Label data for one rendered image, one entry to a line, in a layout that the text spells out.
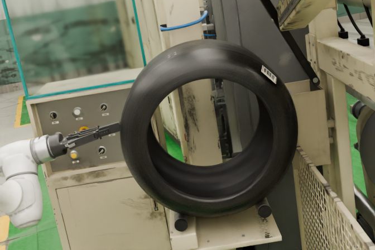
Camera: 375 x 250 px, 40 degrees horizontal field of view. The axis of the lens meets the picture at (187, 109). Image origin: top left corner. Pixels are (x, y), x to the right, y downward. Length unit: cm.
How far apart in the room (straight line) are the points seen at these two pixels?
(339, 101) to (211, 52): 63
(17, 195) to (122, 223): 89
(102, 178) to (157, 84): 93
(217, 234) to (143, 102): 56
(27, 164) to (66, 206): 75
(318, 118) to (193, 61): 64
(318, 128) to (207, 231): 57
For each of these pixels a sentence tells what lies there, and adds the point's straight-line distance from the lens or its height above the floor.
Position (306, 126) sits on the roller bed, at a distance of 197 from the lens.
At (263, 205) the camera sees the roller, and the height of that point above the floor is 92.
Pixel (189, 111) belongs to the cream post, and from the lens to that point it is 196.
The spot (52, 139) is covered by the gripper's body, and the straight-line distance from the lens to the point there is 173.
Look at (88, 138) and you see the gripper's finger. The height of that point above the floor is 123.
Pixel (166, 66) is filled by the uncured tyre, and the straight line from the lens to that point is 156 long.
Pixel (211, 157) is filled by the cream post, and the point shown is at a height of 98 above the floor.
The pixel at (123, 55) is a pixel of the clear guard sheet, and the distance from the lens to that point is 224.
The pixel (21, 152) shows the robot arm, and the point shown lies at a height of 122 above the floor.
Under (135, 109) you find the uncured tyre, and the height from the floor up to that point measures 132.
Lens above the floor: 169
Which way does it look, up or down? 15 degrees down
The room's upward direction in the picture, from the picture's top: 9 degrees counter-clockwise
